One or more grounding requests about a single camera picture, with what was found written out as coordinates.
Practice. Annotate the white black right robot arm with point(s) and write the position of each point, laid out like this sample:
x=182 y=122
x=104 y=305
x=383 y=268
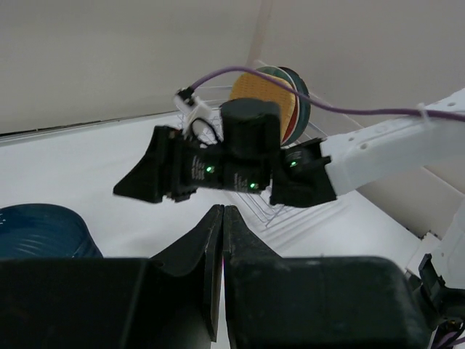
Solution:
x=318 y=171

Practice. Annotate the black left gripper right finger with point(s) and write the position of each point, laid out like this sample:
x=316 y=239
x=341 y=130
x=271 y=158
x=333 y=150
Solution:
x=314 y=302

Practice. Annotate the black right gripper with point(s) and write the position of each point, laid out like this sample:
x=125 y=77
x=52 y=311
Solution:
x=187 y=163

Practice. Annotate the red teal round plate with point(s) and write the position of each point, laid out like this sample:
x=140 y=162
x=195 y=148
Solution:
x=293 y=121

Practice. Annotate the teal round floral plate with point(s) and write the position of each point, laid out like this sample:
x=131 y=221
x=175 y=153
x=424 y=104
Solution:
x=305 y=107

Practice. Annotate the woven bamboo square tray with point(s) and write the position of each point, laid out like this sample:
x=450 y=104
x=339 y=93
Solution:
x=249 y=85

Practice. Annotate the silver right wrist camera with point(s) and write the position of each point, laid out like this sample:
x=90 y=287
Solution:
x=198 y=114

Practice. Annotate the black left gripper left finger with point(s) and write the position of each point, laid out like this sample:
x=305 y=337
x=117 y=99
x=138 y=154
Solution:
x=109 y=301

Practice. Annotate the white wire dish rack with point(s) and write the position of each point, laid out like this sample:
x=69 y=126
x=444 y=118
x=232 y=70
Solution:
x=266 y=213

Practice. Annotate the dark blue heart-shaped plate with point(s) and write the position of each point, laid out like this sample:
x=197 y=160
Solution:
x=44 y=230

